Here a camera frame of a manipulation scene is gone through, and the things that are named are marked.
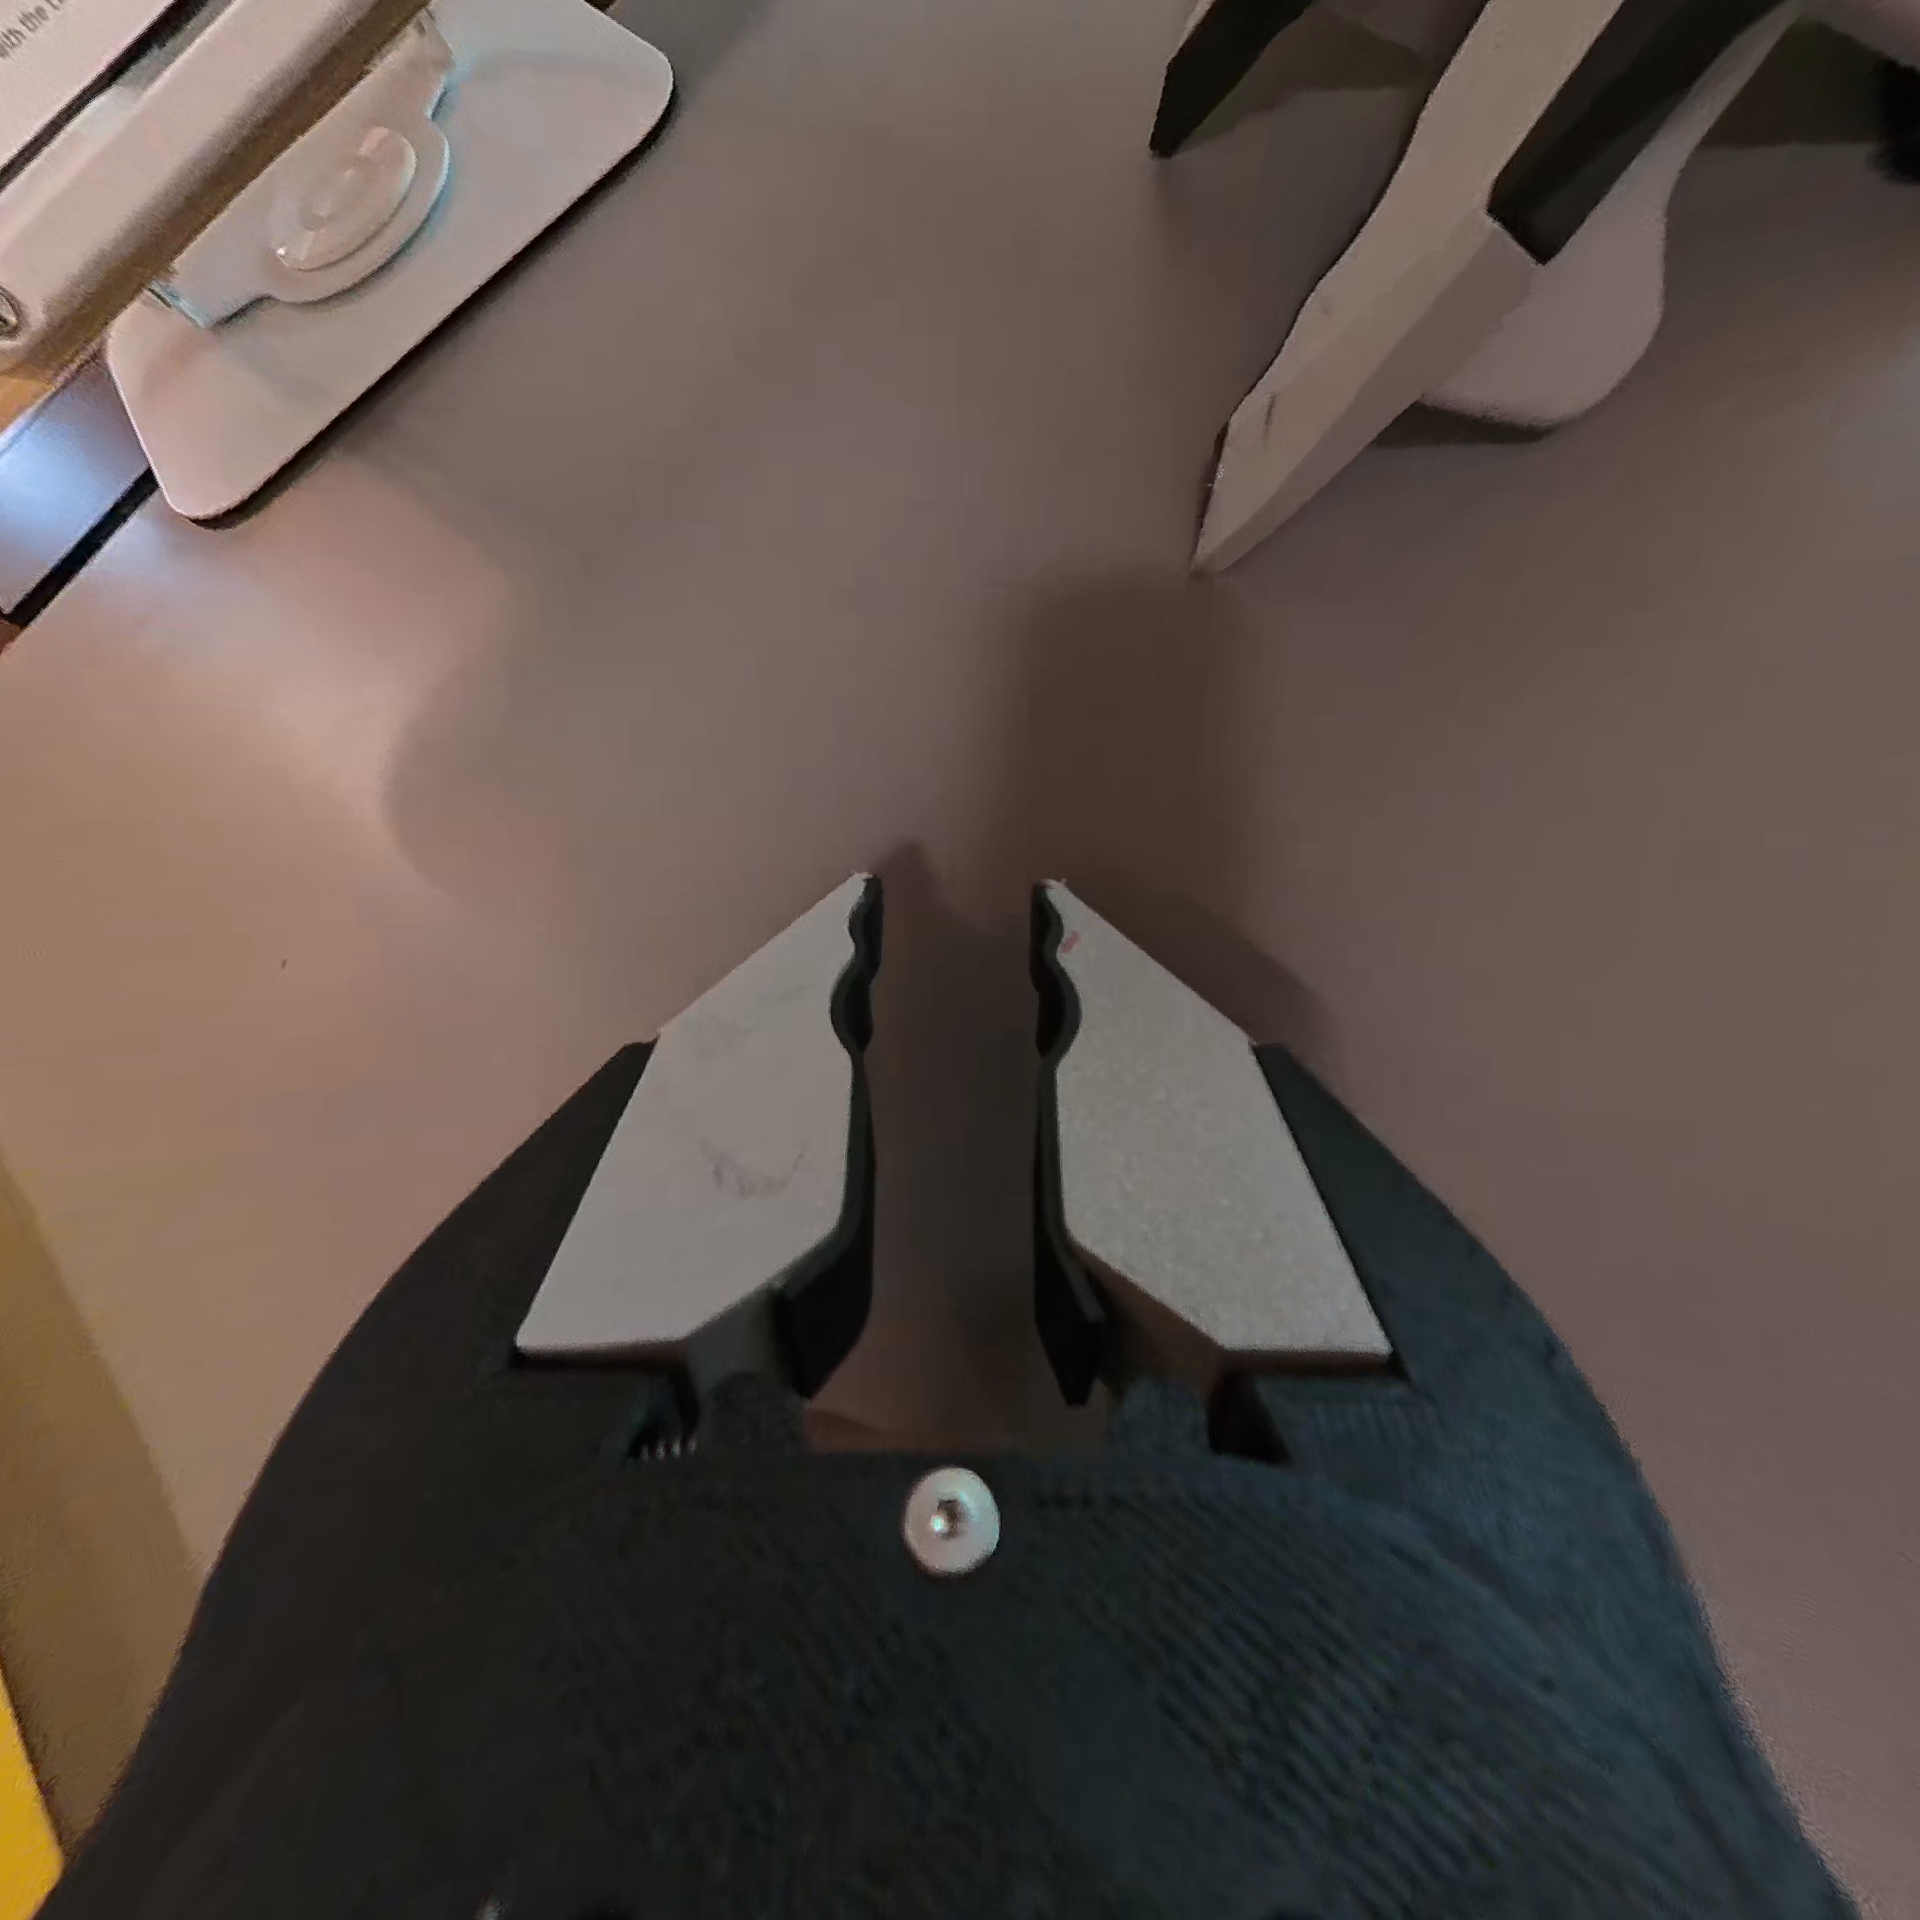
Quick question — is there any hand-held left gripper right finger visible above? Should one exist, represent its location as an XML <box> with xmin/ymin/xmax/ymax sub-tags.
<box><xmin>1029</xmin><ymin>879</ymin><xmax>1397</xmax><ymax>1408</ymax></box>

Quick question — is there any wooden document stand white base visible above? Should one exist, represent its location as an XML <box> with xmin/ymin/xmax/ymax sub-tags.
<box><xmin>0</xmin><ymin>0</ymin><xmax>674</xmax><ymax>528</ymax></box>

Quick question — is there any white printed paper sheet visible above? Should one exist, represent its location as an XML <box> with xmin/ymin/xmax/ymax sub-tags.
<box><xmin>0</xmin><ymin>0</ymin><xmax>160</xmax><ymax>113</ymax></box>

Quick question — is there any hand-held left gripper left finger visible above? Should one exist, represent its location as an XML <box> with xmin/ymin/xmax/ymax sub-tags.
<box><xmin>513</xmin><ymin>873</ymin><xmax>888</xmax><ymax>1401</ymax></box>

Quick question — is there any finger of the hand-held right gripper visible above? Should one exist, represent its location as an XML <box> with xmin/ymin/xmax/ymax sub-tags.
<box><xmin>1151</xmin><ymin>0</ymin><xmax>1445</xmax><ymax>157</ymax></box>
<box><xmin>1192</xmin><ymin>0</ymin><xmax>1802</xmax><ymax>583</ymax></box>

